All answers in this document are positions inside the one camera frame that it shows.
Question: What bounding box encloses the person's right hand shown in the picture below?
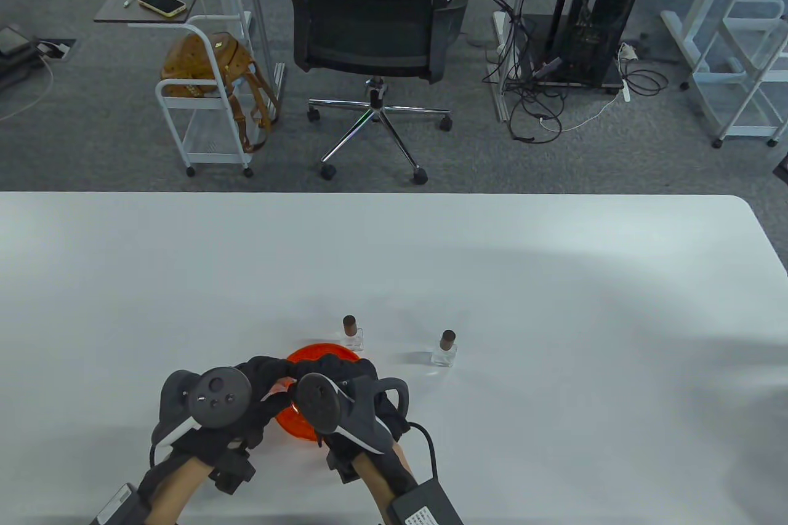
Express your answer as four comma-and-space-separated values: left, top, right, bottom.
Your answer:
286, 355, 412, 483

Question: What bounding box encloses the person's left hand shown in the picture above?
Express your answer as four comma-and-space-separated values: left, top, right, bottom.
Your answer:
151, 356, 304, 495

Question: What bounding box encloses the clear glass perfume bottle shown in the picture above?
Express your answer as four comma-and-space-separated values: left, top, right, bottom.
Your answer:
340, 315, 364, 352
431, 329, 459, 368

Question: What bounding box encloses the person's right forearm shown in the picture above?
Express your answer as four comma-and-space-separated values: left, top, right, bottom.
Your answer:
354, 445, 419, 525

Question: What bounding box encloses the person's left forearm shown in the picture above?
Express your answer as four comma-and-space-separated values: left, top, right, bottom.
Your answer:
139, 454, 213, 525

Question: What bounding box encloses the orange glossy bowl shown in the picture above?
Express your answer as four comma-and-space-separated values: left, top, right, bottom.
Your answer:
274, 342, 364, 443

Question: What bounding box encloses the dark grey tracking controller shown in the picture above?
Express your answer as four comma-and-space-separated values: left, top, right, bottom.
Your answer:
294, 372, 411, 456
151, 368, 253, 447

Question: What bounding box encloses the black wrist sensor box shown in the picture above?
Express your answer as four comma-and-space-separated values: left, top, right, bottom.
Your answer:
388, 478, 465, 525
89, 484, 151, 525

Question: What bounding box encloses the brown leather backpack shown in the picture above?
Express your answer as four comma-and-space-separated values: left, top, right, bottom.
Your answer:
161, 31, 281, 154

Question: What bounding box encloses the black mesh office chair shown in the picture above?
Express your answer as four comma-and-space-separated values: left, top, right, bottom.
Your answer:
283, 0, 476, 185

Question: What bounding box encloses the black computer stand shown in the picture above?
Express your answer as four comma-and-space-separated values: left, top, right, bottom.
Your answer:
510, 12, 624, 90

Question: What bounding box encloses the smartphone in yellow case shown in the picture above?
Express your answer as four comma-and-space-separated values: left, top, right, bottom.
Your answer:
137, 0, 187, 18

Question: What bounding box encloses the floor socket box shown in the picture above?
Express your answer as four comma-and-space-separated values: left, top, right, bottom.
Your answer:
34, 38, 78, 62

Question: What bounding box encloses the white wheeled side table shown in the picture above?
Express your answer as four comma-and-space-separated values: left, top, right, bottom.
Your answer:
94, 0, 254, 178

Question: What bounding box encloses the white power strip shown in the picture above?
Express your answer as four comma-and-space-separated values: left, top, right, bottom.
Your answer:
617, 43, 633, 102

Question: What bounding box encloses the black device on floor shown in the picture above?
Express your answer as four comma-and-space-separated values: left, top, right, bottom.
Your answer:
0, 25, 38, 89

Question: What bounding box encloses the black computer tower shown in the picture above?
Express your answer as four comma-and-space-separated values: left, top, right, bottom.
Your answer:
563, 0, 648, 86

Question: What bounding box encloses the white metal rack cart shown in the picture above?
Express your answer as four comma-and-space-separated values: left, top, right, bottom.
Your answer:
688, 0, 788, 149

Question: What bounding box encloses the black glove cable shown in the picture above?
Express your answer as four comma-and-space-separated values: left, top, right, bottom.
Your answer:
406, 422, 439, 479

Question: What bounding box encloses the black cable bundle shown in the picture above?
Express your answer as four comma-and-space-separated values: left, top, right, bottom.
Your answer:
471, 0, 670, 144

